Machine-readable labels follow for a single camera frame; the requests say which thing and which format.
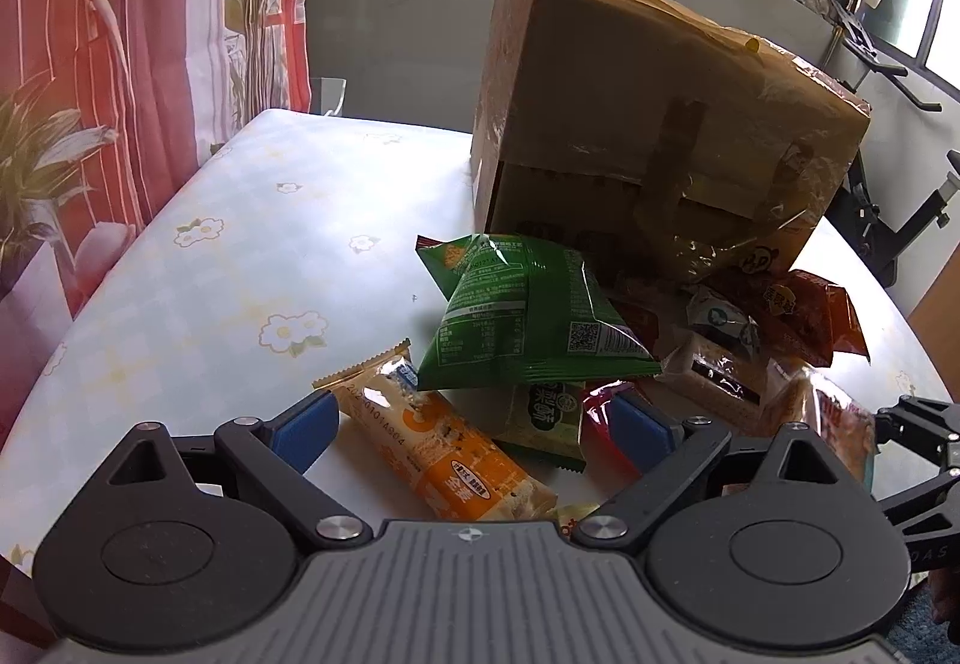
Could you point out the red snack packet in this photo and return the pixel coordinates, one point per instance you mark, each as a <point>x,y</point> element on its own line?
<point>597,413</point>

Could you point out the brown taped cardboard box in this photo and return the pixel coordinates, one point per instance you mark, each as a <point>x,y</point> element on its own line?
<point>640,129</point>

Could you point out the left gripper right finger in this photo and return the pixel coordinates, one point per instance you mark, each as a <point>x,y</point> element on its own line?
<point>675,460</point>

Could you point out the white plastic bin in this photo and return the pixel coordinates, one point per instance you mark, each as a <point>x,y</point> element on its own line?
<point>328,95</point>

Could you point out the red white printed curtain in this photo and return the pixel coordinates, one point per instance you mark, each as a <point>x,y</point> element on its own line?
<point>108,108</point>

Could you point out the green chip bag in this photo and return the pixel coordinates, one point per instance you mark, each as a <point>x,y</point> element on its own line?
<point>523,311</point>

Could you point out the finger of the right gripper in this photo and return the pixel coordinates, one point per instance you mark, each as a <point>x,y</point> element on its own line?
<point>929,429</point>
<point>926,517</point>

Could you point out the black exercise bike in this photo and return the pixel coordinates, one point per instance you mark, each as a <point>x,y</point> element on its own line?
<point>860,210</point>

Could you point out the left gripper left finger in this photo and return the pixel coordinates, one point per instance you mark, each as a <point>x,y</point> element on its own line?
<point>266,463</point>

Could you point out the clear brown cake packet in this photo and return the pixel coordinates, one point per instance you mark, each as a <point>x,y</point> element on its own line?
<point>757,396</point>

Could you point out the white green small packet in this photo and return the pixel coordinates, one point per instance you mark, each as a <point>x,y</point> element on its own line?
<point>719,321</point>

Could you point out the orange wafer snack packet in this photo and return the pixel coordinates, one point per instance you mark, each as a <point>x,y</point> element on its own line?
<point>453,467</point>

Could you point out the dark red snack bag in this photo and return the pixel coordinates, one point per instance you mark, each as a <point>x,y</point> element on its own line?
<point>803,316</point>

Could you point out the small green pastry packet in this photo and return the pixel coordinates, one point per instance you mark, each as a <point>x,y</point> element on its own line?
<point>545,420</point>

